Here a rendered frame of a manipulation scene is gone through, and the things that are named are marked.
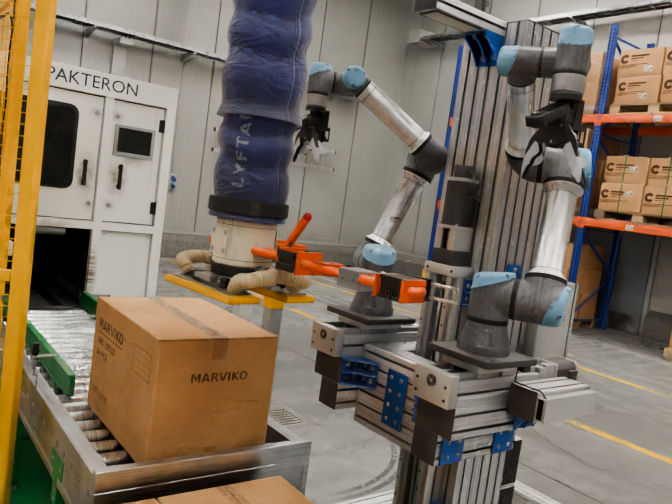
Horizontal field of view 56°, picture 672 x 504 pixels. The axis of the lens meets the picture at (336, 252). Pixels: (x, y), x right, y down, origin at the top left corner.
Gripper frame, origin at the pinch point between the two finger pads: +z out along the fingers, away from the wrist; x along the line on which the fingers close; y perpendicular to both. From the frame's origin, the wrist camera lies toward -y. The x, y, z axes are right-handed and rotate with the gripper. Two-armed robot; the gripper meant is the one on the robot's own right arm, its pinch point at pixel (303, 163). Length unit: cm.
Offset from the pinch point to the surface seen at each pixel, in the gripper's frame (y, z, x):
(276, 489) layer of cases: -23, 98, -42
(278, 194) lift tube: -35, 12, -41
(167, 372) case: -51, 67, -20
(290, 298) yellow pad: -31, 39, -47
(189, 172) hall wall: 346, 2, 856
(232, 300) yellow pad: -49, 40, -49
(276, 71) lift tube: -41, -20, -42
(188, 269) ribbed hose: -49, 36, -21
